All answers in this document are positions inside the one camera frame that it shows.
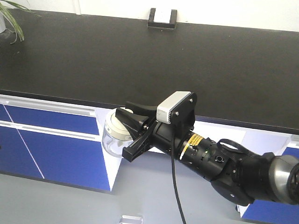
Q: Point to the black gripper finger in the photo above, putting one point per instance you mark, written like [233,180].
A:
[143,110]
[140,129]

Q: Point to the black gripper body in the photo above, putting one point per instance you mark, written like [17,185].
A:
[178,138]

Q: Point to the glass jar with white lid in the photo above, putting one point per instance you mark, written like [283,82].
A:
[115,135]

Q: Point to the black and silver arm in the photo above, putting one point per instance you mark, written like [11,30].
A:
[236,173]

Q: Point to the blue lab bench cabinet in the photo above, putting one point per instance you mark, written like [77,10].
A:
[55,142]

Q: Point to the black framed white desk socket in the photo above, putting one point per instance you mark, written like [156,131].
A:
[162,18]

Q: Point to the green plant leaves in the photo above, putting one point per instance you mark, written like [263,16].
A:
[5,12]

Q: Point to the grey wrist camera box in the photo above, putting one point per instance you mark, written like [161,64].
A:
[165,108]

